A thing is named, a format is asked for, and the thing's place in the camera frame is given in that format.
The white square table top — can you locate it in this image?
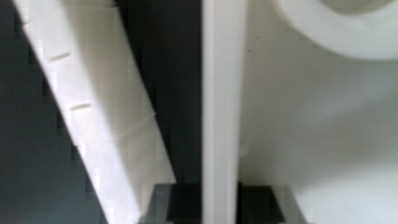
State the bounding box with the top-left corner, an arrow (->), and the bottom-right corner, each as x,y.
203,0 -> 398,224

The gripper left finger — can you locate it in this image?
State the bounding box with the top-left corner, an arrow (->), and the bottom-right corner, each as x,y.
139,183 -> 203,224

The white U-shaped border fence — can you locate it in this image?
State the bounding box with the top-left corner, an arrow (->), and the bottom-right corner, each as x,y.
13,0 -> 177,224

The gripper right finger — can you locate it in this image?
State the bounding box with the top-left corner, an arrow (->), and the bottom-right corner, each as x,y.
237,184 -> 305,224

